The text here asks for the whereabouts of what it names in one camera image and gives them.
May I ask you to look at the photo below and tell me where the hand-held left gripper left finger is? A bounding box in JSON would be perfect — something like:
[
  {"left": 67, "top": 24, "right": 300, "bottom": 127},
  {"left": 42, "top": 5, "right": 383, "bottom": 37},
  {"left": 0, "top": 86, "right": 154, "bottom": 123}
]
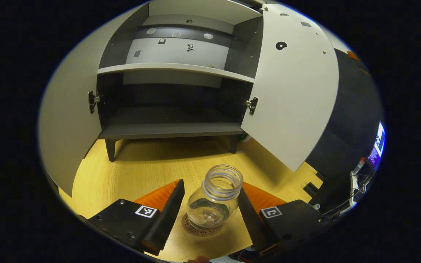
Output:
[{"left": 86, "top": 179, "right": 185, "bottom": 256}]

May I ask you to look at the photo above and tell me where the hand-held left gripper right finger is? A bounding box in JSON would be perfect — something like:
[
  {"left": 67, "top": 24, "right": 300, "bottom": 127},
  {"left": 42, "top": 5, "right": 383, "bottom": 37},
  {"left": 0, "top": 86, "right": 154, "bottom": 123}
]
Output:
[{"left": 238, "top": 182, "right": 337, "bottom": 256}]

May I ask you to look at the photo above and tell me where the white cable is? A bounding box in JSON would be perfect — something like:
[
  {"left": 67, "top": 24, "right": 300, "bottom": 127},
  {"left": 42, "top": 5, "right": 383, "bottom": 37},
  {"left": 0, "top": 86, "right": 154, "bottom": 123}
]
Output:
[{"left": 324, "top": 157, "right": 375, "bottom": 216}]

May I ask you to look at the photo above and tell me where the clear plastic bottle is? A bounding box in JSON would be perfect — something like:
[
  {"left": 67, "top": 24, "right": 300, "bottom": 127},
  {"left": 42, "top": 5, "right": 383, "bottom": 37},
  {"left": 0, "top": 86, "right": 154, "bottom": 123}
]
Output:
[{"left": 187, "top": 164, "right": 244, "bottom": 229}]

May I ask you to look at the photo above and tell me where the computer monitor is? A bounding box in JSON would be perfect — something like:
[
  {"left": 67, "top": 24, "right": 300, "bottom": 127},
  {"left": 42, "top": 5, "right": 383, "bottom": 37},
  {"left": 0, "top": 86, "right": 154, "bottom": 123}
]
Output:
[{"left": 368, "top": 121, "right": 386, "bottom": 172}]

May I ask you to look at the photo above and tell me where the white and grey cabinet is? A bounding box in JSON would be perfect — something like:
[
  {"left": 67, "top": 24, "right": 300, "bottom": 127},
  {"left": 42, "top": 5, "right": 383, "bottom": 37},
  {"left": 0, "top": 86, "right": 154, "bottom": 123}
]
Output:
[{"left": 95, "top": 0, "right": 266, "bottom": 162}]

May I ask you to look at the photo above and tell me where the metal door hinge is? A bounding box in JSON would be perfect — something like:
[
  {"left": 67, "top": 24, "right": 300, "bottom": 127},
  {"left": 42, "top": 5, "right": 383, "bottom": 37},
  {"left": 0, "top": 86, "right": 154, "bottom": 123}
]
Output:
[
  {"left": 88, "top": 91, "right": 101, "bottom": 114},
  {"left": 245, "top": 97, "right": 259, "bottom": 115}
]

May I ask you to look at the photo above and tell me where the white cabinet door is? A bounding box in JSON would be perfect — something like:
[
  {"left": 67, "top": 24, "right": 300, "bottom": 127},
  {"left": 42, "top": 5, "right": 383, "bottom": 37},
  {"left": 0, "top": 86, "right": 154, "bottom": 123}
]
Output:
[
  {"left": 38, "top": 5, "right": 149, "bottom": 198},
  {"left": 240, "top": 4, "right": 340, "bottom": 173}
]

